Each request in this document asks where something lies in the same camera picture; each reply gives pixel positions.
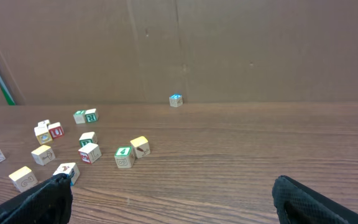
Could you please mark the green-sided number five block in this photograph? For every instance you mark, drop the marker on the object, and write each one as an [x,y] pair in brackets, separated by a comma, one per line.
[89,137]

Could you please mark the yellow-top tilted wooden block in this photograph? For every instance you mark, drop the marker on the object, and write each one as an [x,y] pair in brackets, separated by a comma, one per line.
[140,147]

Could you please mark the small plain wooden block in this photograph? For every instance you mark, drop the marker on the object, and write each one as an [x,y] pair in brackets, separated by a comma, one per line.
[44,123]

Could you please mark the yellow-sided picture wooden block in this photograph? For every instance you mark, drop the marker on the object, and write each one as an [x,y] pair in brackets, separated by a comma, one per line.
[42,134]

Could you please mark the bird picture blue-sided block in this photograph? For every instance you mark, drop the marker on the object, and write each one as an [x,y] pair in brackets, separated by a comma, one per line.
[70,169]

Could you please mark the yellow number two block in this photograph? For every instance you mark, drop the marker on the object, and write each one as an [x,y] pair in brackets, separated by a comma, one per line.
[23,179]

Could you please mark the yellow umbrella wooden block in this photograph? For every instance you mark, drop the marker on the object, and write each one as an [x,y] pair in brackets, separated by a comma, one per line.
[43,155]

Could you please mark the blue-top wooden block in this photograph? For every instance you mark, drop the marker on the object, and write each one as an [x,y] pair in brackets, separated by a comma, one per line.
[176,100]

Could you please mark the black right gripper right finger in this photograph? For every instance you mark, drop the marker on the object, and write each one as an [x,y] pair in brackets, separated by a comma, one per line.
[298,204]

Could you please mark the green number four block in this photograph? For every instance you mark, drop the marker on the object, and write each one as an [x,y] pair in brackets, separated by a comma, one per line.
[124,157]

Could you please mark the green R wooden block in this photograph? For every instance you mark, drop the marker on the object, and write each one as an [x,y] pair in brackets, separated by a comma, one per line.
[91,115]

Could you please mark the red-sided wooden block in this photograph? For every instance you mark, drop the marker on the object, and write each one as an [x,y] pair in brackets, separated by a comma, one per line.
[90,153]

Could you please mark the green letter wooden block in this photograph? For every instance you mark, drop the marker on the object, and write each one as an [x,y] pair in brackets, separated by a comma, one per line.
[79,117]

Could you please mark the red U wooden block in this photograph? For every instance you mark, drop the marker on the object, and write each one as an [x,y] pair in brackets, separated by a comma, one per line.
[55,130]

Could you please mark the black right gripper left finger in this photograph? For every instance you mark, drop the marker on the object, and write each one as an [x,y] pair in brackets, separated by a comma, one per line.
[48,202]

